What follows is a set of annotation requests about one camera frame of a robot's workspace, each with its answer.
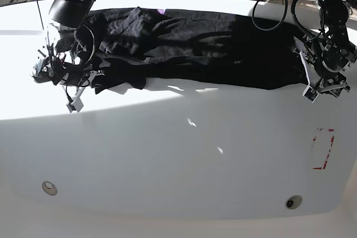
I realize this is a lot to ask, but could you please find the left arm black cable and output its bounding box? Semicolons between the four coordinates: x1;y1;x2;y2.
252;0;327;41

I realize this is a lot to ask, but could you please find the left round table grommet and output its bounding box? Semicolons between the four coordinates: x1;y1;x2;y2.
41;181;57;196

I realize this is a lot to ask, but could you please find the round table grommet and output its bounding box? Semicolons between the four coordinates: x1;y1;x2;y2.
41;181;57;196
285;195;302;210

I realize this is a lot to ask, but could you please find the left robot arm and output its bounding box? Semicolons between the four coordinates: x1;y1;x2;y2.
291;0;356;101

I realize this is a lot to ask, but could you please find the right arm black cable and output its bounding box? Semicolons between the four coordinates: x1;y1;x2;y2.
29;0;97;69

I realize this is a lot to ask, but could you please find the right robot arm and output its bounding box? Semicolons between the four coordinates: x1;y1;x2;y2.
32;0;100;112

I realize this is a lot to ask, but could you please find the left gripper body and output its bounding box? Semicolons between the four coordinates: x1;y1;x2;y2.
313;66;345;89

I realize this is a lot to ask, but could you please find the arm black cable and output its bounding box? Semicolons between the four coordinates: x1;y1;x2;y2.
252;0;327;41
29;0;97;69

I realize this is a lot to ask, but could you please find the red tape rectangle marking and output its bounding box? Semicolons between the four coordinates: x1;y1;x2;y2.
311;128;335;170

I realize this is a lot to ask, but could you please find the black t-shirt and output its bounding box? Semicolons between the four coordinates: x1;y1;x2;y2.
70;7;306;93

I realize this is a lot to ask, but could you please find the right round table grommet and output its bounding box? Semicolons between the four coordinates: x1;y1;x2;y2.
285;195;302;210

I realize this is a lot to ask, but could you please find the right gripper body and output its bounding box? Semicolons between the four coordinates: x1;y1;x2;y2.
57;66;89;87

